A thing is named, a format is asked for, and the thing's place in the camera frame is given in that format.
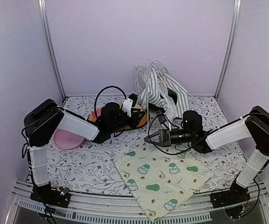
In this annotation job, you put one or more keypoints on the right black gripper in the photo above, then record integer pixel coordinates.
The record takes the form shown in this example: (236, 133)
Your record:
(162, 137)

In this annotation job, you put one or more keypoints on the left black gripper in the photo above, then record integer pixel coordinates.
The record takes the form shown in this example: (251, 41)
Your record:
(135, 116)

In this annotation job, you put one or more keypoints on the avocado print cushion mat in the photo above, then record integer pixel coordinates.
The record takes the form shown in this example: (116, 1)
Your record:
(161, 182)

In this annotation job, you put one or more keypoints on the striped fabric pet tent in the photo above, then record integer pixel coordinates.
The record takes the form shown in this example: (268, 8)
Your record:
(155, 86)

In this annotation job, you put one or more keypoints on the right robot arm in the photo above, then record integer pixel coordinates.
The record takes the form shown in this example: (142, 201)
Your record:
(254, 125)

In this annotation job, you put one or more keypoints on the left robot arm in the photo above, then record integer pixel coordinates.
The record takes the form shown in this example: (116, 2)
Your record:
(41, 124)

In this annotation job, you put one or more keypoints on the yellow double pet feeder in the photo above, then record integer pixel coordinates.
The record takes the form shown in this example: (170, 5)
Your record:
(139, 119)

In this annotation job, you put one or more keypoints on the pink bowl in feeder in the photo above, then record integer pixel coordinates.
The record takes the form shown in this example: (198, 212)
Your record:
(95, 114)

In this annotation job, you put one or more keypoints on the pink round plate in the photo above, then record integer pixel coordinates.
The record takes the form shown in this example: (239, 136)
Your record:
(66, 140)

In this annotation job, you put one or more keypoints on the floral table cloth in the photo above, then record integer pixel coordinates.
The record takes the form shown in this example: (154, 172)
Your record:
(89, 167)

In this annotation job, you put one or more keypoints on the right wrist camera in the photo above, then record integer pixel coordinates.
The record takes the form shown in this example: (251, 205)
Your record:
(163, 120)

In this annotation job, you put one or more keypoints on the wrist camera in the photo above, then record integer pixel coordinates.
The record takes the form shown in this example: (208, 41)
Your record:
(163, 120)
(129, 103)

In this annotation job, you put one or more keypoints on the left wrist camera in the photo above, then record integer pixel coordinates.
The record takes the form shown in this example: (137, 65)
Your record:
(129, 103)

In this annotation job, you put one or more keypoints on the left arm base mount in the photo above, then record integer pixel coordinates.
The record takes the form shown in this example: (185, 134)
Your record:
(47, 195)

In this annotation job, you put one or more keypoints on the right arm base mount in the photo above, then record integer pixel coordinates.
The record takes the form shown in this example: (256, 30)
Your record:
(237, 197)

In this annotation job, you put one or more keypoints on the left aluminium frame post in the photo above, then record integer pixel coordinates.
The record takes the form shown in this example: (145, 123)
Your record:
(51, 52)

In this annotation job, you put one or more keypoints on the aluminium frame post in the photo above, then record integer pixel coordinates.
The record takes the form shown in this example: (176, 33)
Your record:
(51, 52)
(229, 48)

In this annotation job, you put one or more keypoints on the right aluminium frame post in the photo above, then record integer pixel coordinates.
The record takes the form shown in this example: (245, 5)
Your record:
(229, 48)

